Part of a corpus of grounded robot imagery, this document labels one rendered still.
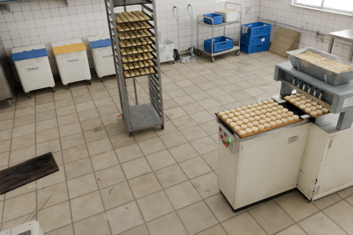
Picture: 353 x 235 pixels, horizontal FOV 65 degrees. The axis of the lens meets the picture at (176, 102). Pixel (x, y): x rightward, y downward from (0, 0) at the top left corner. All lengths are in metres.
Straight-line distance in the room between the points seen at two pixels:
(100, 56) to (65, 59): 0.61
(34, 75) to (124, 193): 3.03
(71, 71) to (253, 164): 3.83
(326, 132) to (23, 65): 4.51
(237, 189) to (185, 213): 0.56
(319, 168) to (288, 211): 0.52
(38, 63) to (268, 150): 4.05
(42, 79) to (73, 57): 0.67
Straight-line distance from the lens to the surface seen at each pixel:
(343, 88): 2.45
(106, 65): 5.40
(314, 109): 2.63
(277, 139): 2.43
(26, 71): 5.30
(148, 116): 3.88
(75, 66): 5.31
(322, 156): 2.62
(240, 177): 2.46
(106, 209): 2.92
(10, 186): 3.56
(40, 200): 3.26
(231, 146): 2.27
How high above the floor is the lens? 2.14
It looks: 29 degrees down
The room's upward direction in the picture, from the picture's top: 3 degrees counter-clockwise
